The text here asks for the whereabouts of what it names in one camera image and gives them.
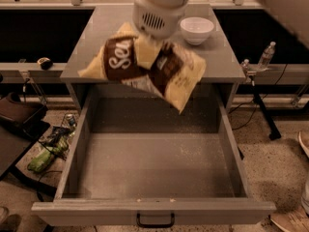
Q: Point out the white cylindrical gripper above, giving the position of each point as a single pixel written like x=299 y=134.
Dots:
x=157 y=20

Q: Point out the brown sea salt chip bag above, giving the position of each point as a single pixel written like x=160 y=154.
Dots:
x=165 y=69

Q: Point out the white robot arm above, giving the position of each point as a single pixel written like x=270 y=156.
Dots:
x=248 y=31

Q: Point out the grey cabinet with counter top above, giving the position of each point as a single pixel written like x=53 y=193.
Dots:
x=222 y=65

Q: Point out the open grey top drawer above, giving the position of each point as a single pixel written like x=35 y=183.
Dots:
x=135 y=154

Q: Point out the green snack bag on floor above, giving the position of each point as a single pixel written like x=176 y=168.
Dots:
x=48 y=154

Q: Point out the white ceramic bowl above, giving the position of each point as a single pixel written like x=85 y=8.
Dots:
x=195 y=30

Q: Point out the clear plastic water bottle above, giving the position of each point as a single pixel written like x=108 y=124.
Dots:
x=266 y=56

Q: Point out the black tripod stand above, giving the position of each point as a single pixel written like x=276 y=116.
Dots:
x=251 y=73

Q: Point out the tan shoe upper right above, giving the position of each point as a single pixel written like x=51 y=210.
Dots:
x=303 y=139

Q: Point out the tan shoe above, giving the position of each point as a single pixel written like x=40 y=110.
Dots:
x=294 y=221
x=303 y=139

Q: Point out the dark shoe lower left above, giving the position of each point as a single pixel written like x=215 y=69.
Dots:
x=8 y=222

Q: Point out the tan shoe lower right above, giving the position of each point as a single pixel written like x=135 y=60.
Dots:
x=294 y=221

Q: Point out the black drawer handle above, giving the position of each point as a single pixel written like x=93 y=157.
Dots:
x=155 y=222

